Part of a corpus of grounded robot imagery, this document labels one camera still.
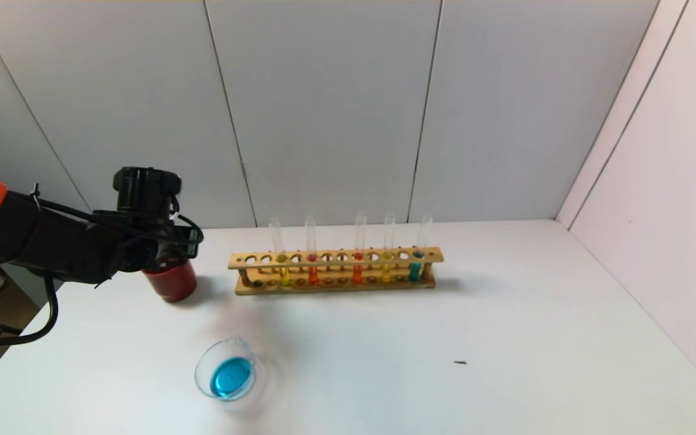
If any yellow pigment glass test tube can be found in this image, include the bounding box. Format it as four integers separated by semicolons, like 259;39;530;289
380;212;396;283
268;217;292;286

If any wooden test tube rack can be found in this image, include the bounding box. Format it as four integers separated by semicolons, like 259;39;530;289
229;246;444;295

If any dark red plastic cup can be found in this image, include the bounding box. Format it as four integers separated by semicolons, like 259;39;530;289
142;260;198;303

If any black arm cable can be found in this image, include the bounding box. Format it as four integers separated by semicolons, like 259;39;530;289
0;184;205;352

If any blue pigment glass test tube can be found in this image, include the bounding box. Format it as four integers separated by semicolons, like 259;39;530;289
407;211;433;282

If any clear glass beaker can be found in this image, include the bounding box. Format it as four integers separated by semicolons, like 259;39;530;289
194;336;271;415

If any orange pigment glass test tube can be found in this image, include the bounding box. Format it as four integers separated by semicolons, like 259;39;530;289
351;211;368;285
304;215;320;286

